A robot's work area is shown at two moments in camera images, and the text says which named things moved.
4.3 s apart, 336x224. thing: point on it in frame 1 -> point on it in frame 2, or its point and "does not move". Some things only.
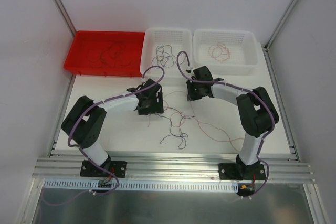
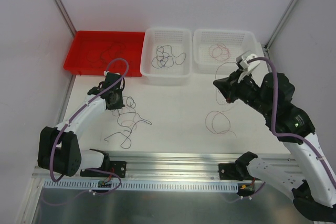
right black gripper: [194, 93] -> [237, 87]
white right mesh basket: [226, 52] does not move
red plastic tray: [113, 53] does not move
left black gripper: [153, 106] -> [115, 103]
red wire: [219, 52] does not move
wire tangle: [198, 120] -> [220, 111]
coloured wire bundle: [176, 121] -> [128, 119]
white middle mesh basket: [161, 46] does not move
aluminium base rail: [279, 169] does not move
